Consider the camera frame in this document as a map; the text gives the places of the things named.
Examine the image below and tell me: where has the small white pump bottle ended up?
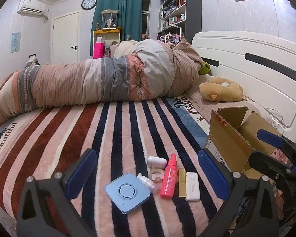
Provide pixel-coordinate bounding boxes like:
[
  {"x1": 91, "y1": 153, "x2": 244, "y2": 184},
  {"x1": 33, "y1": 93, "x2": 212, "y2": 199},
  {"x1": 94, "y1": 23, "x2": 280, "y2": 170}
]
[{"x1": 137, "y1": 173, "x2": 158, "y2": 194}]

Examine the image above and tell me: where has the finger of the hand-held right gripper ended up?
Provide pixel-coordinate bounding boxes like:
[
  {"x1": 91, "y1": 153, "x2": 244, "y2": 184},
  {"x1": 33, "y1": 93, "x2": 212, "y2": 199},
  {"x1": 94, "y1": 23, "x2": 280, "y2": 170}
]
[
  {"x1": 248, "y1": 150, "x2": 296, "y2": 179},
  {"x1": 258, "y1": 129, "x2": 296, "y2": 153}
]

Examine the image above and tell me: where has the small wall poster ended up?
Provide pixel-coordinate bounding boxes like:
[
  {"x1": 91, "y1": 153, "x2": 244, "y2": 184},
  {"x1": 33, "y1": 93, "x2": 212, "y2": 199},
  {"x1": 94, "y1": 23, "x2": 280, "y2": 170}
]
[{"x1": 11, "y1": 32, "x2": 21, "y2": 53}]

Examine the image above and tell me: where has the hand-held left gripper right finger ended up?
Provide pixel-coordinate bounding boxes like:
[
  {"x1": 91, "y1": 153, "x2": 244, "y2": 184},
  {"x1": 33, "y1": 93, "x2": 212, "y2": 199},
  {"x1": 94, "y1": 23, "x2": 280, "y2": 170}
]
[{"x1": 198, "y1": 149, "x2": 279, "y2": 237}]

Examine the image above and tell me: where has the green plush toy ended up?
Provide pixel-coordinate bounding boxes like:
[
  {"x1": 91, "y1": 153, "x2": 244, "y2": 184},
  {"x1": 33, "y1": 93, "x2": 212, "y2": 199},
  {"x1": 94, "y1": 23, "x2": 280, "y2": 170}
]
[{"x1": 198, "y1": 61, "x2": 212, "y2": 76}]

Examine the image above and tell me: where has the pink bag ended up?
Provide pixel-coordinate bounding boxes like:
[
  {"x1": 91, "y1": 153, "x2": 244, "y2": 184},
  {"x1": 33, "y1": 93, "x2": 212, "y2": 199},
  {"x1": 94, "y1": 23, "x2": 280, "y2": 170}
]
[{"x1": 94, "y1": 42, "x2": 105, "y2": 59}]

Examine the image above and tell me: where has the white bed headboard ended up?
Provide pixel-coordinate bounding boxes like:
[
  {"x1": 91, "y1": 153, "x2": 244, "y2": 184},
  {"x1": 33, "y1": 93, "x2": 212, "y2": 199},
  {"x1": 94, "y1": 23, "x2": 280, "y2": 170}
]
[{"x1": 191, "y1": 31, "x2": 296, "y2": 129}]

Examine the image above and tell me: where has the teal curtain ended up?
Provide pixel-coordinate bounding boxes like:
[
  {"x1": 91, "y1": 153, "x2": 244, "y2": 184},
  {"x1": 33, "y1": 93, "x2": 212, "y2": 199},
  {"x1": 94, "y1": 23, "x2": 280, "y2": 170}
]
[{"x1": 90, "y1": 0, "x2": 144, "y2": 56}]

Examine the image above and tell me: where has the white rectangular box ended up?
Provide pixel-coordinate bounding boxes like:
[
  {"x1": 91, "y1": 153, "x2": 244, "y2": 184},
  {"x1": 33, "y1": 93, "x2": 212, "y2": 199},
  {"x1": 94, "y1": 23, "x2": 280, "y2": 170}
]
[{"x1": 185, "y1": 172, "x2": 201, "y2": 201}]

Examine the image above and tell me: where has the white oval case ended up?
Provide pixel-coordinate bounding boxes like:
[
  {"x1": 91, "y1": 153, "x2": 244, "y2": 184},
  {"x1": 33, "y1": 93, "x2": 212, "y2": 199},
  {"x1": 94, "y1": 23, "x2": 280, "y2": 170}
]
[{"x1": 147, "y1": 156, "x2": 168, "y2": 171}]

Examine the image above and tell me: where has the clear tape roll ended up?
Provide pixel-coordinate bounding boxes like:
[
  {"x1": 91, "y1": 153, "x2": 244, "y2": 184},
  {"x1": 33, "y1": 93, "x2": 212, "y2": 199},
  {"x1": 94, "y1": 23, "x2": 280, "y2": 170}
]
[{"x1": 149, "y1": 168, "x2": 166, "y2": 183}]

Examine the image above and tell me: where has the blue square device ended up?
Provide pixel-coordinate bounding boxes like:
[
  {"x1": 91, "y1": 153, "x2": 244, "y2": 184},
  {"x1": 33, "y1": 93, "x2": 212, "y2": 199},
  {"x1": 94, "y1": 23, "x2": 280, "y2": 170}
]
[{"x1": 105, "y1": 174, "x2": 151, "y2": 214}]

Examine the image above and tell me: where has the white door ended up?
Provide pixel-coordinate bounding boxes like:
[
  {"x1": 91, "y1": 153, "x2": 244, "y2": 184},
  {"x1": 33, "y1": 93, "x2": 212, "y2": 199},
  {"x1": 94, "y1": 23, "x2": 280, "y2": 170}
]
[{"x1": 51, "y1": 10, "x2": 81, "y2": 65}]

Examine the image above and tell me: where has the white cable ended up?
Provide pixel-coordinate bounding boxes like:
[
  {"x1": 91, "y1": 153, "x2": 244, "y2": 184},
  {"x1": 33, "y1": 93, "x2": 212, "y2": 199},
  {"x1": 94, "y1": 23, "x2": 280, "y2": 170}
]
[{"x1": 247, "y1": 98, "x2": 287, "y2": 129}]

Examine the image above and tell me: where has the glass display case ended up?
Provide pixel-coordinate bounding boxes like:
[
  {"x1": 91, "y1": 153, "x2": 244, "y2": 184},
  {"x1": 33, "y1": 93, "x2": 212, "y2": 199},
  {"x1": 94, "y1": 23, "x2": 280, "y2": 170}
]
[{"x1": 101, "y1": 9, "x2": 119, "y2": 29}]

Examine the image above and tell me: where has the round wall clock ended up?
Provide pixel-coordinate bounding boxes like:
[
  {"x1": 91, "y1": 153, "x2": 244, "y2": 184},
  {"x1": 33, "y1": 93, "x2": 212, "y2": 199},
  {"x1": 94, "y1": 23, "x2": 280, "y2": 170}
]
[{"x1": 81, "y1": 0, "x2": 97, "y2": 10}]

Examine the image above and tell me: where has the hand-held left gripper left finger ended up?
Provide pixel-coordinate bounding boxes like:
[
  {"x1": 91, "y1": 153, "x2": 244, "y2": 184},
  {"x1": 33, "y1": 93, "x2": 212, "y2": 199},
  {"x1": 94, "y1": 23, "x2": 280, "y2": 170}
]
[{"x1": 17, "y1": 149, "x2": 99, "y2": 237}]

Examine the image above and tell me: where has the black bookshelf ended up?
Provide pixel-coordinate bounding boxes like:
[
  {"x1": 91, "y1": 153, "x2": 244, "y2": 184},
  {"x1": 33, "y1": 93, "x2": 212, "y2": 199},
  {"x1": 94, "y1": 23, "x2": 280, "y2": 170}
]
[{"x1": 157, "y1": 0, "x2": 203, "y2": 45}]

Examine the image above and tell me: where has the cardboard box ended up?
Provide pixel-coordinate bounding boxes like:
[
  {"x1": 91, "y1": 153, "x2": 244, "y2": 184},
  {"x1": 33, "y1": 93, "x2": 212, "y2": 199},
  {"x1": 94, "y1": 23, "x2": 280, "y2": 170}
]
[{"x1": 204, "y1": 106, "x2": 285, "y2": 179}]

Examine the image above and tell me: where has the striped bed blanket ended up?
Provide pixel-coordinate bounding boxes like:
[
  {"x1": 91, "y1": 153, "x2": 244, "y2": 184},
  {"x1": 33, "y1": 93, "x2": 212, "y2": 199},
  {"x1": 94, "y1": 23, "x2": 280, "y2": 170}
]
[{"x1": 0, "y1": 96, "x2": 225, "y2": 237}]

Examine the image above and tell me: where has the yellow cabinet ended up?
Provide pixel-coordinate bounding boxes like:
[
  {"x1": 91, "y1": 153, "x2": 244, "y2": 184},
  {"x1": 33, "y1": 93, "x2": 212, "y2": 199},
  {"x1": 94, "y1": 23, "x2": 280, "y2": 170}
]
[{"x1": 93, "y1": 29, "x2": 121, "y2": 55}]

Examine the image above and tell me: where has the pink spray bottle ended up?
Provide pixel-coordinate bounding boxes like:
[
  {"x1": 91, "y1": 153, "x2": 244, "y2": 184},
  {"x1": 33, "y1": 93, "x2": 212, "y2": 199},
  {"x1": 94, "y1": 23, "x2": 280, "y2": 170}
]
[{"x1": 159, "y1": 153, "x2": 179, "y2": 198}]

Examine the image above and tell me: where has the brown plush toy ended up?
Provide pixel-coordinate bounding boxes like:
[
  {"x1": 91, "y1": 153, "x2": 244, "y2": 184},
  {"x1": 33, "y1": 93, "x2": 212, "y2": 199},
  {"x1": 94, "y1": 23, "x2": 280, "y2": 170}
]
[{"x1": 199, "y1": 76, "x2": 245, "y2": 103}]

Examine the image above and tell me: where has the gold rectangular box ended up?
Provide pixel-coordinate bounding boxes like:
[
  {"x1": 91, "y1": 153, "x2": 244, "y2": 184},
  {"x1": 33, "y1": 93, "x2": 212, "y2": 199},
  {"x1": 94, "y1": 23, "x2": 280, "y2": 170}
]
[{"x1": 178, "y1": 168, "x2": 187, "y2": 198}]

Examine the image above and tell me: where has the white air conditioner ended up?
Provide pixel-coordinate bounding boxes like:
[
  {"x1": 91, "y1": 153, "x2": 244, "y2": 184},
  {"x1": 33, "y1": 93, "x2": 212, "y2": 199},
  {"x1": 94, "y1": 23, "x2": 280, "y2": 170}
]
[{"x1": 17, "y1": 0, "x2": 50, "y2": 21}]

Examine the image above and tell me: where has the rolled striped quilt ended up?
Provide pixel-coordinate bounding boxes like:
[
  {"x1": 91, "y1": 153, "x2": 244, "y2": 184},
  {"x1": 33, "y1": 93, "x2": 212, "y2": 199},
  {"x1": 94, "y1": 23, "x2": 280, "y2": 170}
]
[{"x1": 0, "y1": 38, "x2": 204, "y2": 127}]

